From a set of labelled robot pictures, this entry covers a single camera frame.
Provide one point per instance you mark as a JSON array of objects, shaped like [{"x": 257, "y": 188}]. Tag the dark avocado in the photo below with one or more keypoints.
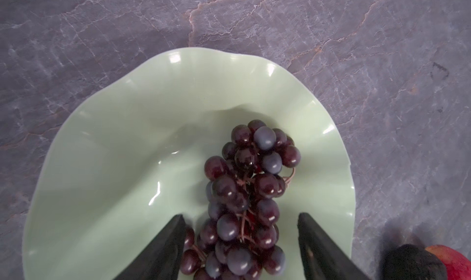
[{"x": 410, "y": 262}]

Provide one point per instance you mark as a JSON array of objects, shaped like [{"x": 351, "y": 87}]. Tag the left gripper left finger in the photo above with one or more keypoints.
[{"x": 161, "y": 258}]

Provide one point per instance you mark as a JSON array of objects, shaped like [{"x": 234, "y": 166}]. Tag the dark purple grape bunch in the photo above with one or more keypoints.
[{"x": 239, "y": 239}]

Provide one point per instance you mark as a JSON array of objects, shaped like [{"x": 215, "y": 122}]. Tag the red apple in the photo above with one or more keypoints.
[{"x": 458, "y": 267}]

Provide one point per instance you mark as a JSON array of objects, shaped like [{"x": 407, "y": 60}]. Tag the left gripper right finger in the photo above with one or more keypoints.
[{"x": 322, "y": 259}]

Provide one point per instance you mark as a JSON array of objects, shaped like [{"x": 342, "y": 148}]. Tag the green wavy fruit bowl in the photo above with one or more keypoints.
[{"x": 132, "y": 156}]

